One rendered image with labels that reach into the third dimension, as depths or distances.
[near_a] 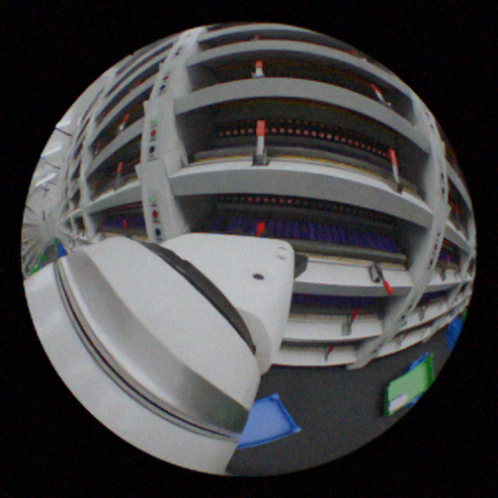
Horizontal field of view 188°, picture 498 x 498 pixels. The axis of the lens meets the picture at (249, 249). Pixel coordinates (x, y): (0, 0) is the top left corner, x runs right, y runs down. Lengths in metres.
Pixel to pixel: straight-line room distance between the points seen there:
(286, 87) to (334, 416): 0.94
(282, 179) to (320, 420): 0.76
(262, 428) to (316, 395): 0.25
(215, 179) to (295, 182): 0.13
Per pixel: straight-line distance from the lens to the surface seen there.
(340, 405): 0.75
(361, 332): 0.53
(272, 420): 0.66
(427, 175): 0.49
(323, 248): 0.35
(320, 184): 0.26
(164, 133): 0.36
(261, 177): 0.26
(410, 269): 0.50
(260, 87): 0.32
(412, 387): 0.97
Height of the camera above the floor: 0.66
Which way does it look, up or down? 25 degrees down
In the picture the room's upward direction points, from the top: straight up
